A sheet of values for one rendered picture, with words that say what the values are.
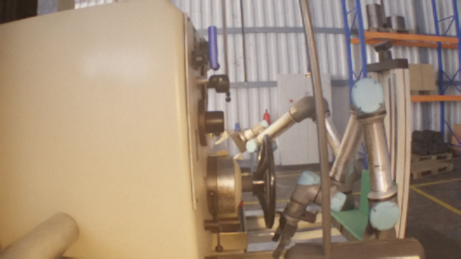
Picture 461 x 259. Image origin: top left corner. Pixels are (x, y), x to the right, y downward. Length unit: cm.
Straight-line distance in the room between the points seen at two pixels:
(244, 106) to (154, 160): 791
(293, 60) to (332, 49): 106
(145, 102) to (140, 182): 20
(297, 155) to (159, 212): 755
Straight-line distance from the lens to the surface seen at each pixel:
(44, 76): 102
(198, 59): 90
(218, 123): 115
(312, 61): 74
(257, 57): 888
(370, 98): 122
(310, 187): 131
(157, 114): 91
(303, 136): 839
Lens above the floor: 164
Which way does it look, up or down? 4 degrees down
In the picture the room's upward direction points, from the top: 3 degrees counter-clockwise
